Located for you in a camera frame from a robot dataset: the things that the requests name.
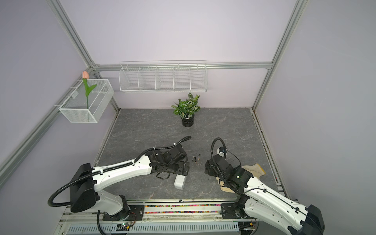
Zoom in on white alarm device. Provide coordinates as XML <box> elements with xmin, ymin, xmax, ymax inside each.
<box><xmin>174</xmin><ymin>175</ymin><xmax>187</xmax><ymax>190</ymax></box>

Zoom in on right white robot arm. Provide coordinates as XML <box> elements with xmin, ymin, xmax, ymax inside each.
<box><xmin>205</xmin><ymin>138</ymin><xmax>325</xmax><ymax>235</ymax></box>

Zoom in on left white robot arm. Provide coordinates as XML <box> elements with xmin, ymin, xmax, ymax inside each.
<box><xmin>48</xmin><ymin>136</ymin><xmax>191</xmax><ymax>215</ymax></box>

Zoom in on beige work glove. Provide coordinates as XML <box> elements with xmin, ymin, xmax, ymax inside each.
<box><xmin>215</xmin><ymin>163</ymin><xmax>266</xmax><ymax>194</ymax></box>

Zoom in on potted green plant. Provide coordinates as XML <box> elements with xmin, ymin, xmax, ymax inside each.
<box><xmin>171</xmin><ymin>93</ymin><xmax>201</xmax><ymax>127</ymax></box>

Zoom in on artificial pink tulip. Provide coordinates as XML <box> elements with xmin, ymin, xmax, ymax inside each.
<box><xmin>82</xmin><ymin>71</ymin><xmax>97</xmax><ymax>109</ymax></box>

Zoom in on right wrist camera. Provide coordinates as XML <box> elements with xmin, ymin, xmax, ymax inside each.
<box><xmin>216</xmin><ymin>146</ymin><xmax>226</xmax><ymax>158</ymax></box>

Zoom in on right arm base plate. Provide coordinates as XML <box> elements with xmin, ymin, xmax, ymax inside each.
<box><xmin>221</xmin><ymin>203</ymin><xmax>251</xmax><ymax>219</ymax></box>

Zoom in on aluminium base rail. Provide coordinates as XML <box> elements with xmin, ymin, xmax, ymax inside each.
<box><xmin>58</xmin><ymin>200</ymin><xmax>283</xmax><ymax>224</ymax></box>

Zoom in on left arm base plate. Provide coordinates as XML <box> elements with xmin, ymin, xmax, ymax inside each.
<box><xmin>102</xmin><ymin>204</ymin><xmax>145</xmax><ymax>221</ymax></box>

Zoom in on long white wire shelf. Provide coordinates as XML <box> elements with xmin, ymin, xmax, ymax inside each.
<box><xmin>118</xmin><ymin>60</ymin><xmax>208</xmax><ymax>93</ymax></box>

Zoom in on white cable duct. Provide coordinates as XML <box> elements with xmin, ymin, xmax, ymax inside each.
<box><xmin>66</xmin><ymin>221</ymin><xmax>240</xmax><ymax>235</ymax></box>

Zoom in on white wire basket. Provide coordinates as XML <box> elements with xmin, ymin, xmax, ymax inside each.
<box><xmin>59</xmin><ymin>79</ymin><xmax>114</xmax><ymax>123</ymax></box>

